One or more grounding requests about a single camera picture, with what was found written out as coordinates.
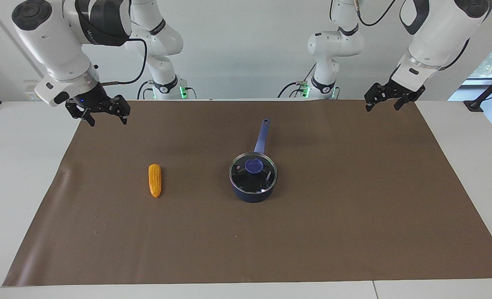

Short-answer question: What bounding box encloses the dark blue saucepan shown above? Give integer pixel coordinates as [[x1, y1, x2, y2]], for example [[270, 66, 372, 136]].
[[229, 119, 278, 203]]

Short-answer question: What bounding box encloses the black right arm wrist cable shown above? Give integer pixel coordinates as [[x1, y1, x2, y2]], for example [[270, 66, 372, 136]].
[[100, 38, 148, 86]]

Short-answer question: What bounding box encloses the black right arm base cable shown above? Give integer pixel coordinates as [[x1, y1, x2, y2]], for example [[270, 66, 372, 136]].
[[137, 80, 155, 100]]

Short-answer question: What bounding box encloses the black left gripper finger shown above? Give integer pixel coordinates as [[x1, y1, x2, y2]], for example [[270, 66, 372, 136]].
[[394, 95, 416, 111], [364, 83, 387, 112]]

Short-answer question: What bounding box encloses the yellow corn cob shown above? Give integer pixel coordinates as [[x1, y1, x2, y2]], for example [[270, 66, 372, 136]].
[[148, 164, 162, 199]]

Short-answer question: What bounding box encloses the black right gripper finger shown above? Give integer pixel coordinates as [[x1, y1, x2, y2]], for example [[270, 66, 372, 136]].
[[65, 100, 95, 127], [110, 95, 131, 125]]

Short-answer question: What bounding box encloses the white wall socket box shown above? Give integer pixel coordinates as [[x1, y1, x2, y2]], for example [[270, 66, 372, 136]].
[[24, 81, 49, 101]]

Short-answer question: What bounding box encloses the black left arm wrist cable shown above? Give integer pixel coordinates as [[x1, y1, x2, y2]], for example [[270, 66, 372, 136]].
[[356, 0, 472, 71]]

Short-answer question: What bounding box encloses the black arm wrist cable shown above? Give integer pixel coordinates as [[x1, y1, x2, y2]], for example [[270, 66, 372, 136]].
[[356, 0, 472, 71], [100, 38, 148, 86]]

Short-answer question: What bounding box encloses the glass lid with blue knob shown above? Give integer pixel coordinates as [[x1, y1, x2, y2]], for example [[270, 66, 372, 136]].
[[229, 152, 278, 194]]

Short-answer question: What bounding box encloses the black left arm base cable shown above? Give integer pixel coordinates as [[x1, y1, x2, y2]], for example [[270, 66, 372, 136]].
[[277, 62, 317, 99]]

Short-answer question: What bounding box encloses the brown table mat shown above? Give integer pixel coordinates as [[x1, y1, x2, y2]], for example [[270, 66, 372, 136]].
[[3, 99, 492, 287]]

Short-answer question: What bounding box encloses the black arm base cable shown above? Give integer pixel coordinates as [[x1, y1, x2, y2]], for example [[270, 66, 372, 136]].
[[277, 62, 317, 99], [137, 80, 155, 100]]

